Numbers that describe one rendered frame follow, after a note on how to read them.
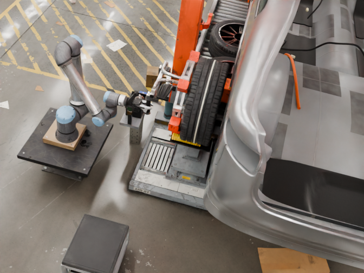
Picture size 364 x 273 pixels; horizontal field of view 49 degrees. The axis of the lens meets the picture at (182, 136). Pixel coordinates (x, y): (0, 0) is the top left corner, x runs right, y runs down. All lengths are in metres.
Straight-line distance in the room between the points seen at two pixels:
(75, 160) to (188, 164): 0.96
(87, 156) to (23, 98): 1.27
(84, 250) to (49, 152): 0.96
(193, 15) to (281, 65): 0.84
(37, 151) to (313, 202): 2.17
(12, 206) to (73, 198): 0.49
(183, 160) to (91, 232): 1.06
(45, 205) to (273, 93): 2.03
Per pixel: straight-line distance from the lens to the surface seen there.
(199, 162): 3.51
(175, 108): 2.86
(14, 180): 3.71
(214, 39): 4.48
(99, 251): 2.88
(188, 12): 3.22
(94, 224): 2.98
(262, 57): 2.18
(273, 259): 3.43
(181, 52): 3.43
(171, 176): 3.47
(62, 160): 3.39
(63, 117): 3.28
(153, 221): 3.39
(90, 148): 3.45
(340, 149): 3.00
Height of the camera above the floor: 2.92
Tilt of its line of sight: 47 degrees down
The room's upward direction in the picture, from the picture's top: 11 degrees clockwise
